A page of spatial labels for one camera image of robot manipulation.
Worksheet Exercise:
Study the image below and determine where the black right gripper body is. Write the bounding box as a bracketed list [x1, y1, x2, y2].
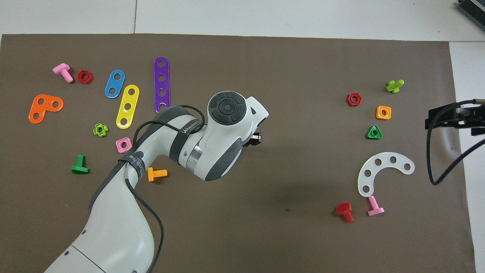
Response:
[432, 103, 485, 129]

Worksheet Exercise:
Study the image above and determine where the lime cross-head screw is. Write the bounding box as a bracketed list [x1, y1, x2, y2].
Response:
[386, 79, 405, 94]

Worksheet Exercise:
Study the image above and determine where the orange plastic screw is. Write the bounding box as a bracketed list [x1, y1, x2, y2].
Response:
[147, 167, 168, 182]

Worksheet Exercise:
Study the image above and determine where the pink plastic screw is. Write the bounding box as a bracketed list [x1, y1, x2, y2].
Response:
[367, 196, 385, 217]
[52, 63, 74, 83]

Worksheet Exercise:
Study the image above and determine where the red plastic screw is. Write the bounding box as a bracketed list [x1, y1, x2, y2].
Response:
[336, 202, 355, 223]

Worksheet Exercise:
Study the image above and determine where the pink square nut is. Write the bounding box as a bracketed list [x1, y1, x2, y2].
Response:
[116, 137, 133, 153]

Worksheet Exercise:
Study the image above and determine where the green plastic screw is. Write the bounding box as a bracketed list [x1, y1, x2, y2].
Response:
[71, 155, 90, 175]

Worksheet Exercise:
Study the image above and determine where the white curved perforated strip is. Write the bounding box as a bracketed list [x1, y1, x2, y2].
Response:
[357, 152, 415, 198]

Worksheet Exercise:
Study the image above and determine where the brown table mat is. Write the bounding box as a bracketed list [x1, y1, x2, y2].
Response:
[0, 33, 477, 273]

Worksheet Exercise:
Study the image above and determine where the purple four-hole strip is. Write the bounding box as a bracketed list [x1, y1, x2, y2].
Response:
[153, 57, 171, 113]

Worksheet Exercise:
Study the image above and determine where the black ribbed device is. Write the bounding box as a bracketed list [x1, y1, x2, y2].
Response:
[457, 0, 485, 31]

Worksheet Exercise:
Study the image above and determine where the yellow three-hole strip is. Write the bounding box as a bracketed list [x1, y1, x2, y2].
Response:
[116, 84, 140, 130]

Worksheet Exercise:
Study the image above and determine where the blue two-hole strip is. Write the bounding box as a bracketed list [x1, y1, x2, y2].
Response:
[104, 69, 126, 99]

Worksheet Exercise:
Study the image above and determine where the orange three-hole angled plate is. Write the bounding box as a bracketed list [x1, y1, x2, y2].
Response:
[28, 94, 64, 124]

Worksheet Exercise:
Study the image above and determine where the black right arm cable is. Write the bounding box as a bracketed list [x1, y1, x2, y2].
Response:
[426, 99, 485, 185]

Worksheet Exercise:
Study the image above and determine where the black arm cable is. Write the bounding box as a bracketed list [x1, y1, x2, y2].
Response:
[426, 99, 485, 185]
[124, 105, 207, 273]

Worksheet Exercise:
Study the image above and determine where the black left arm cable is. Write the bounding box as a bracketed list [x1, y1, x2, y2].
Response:
[124, 105, 207, 273]

